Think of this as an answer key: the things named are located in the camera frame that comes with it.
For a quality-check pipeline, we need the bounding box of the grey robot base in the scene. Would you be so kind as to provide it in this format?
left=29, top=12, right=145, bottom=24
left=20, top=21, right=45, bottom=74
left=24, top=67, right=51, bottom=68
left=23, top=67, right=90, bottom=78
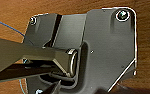
left=22, top=6, right=139, bottom=94

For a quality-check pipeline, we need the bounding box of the thin blue robot cable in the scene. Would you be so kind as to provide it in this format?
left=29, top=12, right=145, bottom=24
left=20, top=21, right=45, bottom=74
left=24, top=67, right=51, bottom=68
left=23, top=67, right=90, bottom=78
left=0, top=17, right=29, bottom=94

